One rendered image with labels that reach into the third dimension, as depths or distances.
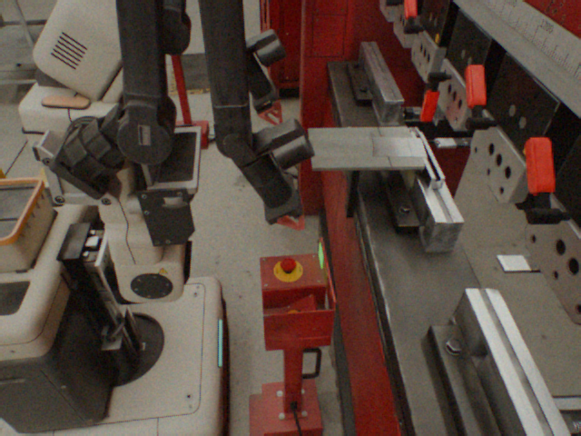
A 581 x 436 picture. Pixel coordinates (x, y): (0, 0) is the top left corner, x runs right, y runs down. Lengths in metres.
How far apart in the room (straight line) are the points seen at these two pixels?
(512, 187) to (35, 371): 1.06
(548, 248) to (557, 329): 1.63
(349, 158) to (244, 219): 1.38
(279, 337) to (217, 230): 1.36
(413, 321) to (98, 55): 0.73
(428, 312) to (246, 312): 1.16
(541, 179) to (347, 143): 0.62
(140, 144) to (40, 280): 0.56
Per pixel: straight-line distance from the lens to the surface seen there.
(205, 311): 1.59
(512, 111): 0.66
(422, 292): 0.91
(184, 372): 1.47
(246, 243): 2.18
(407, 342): 0.83
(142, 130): 0.63
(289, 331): 0.97
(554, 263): 0.57
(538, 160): 0.53
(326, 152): 1.03
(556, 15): 0.61
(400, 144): 1.08
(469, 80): 0.69
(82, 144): 0.70
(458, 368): 0.79
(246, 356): 1.79
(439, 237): 0.96
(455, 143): 1.13
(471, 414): 0.76
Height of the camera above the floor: 1.56
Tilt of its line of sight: 43 degrees down
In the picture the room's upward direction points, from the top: straight up
